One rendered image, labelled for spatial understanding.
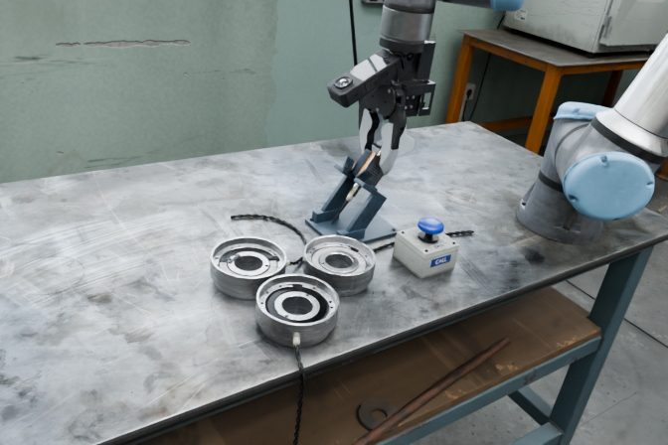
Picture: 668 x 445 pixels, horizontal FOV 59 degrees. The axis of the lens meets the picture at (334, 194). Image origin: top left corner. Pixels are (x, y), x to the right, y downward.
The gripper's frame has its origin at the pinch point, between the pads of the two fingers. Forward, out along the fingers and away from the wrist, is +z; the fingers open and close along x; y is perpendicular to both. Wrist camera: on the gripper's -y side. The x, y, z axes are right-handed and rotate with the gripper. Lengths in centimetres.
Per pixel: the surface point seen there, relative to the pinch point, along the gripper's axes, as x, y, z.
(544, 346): -20, 35, 37
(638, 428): -24, 99, 92
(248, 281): -10.6, -27.6, 8.4
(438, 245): -15.8, 1.8, 7.4
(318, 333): -22.3, -23.9, 9.5
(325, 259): -9.4, -14.4, 9.3
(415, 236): -12.2, 0.1, 7.4
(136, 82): 149, 8, 33
